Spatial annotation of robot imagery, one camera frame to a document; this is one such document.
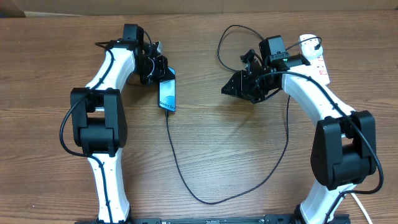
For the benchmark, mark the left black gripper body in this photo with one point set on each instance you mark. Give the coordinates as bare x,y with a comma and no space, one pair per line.
151,68

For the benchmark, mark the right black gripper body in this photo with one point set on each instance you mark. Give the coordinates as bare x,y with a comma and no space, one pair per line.
259,86

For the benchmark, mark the blue Galaxy smartphone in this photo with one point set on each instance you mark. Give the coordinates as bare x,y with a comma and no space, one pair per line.
167,93

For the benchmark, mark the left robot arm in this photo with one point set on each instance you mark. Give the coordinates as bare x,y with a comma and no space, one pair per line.
98,117

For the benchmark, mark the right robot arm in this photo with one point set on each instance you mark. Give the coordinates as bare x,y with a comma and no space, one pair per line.
344,144

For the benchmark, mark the white power strip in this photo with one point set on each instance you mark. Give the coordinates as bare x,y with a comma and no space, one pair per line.
319,65

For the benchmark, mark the cardboard backdrop board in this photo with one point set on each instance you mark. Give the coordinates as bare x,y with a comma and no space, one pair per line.
23,8

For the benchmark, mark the white USB wall charger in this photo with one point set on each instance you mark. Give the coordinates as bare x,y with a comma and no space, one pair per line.
308,44

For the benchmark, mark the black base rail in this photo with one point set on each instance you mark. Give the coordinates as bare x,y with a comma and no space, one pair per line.
211,221

